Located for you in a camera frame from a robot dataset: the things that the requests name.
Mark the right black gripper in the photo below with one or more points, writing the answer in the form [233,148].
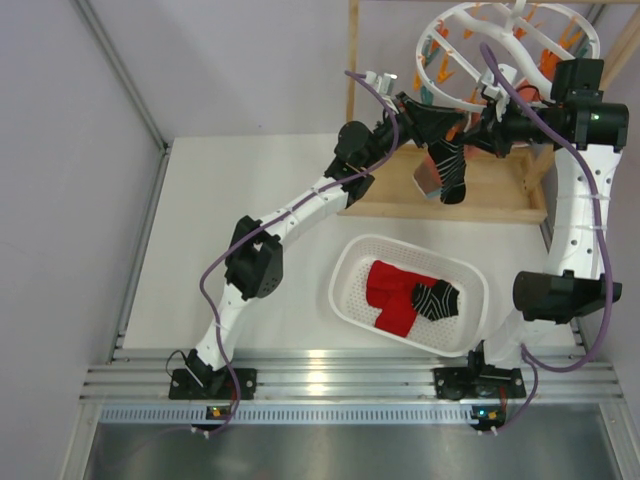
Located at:
[490,132]

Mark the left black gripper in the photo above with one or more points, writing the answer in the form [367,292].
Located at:
[426,123]

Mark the black striped sock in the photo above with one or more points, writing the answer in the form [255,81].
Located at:
[437,302]
[449,157]

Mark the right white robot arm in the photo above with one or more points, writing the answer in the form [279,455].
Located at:
[575,210]

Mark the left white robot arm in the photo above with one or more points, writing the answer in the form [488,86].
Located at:
[254,260]

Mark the white round clip hanger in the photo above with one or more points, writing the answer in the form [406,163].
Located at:
[507,55]

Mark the orange patterned sock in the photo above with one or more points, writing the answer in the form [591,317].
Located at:
[427,178]

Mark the red sock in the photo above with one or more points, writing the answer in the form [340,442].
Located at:
[389,289]

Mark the white perforated plastic basket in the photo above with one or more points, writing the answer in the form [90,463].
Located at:
[450,337]

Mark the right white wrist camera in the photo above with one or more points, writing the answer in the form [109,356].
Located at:
[488,85]

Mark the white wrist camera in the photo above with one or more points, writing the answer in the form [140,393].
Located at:
[383,83]
[488,85]

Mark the wooden hanger stand frame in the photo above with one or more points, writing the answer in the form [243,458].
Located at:
[464,110]

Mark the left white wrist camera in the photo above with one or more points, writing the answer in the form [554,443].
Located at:
[383,83]

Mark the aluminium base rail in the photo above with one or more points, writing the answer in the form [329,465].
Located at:
[334,387]

